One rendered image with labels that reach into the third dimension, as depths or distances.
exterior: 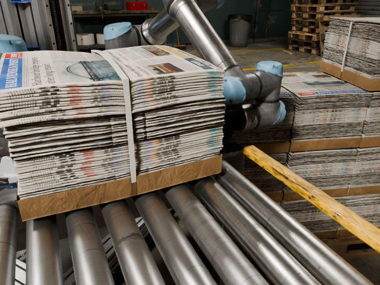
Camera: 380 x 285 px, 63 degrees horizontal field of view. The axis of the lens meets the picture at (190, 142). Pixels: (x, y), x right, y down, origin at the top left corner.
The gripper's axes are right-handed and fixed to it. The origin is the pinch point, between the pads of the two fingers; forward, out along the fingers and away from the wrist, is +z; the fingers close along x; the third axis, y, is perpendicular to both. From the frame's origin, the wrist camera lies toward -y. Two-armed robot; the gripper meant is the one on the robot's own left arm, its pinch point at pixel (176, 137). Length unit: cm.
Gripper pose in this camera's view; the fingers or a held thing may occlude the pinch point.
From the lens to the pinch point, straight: 84.6
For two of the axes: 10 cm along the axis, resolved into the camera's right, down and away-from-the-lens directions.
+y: 0.1, -9.0, -4.3
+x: 4.3, 3.9, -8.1
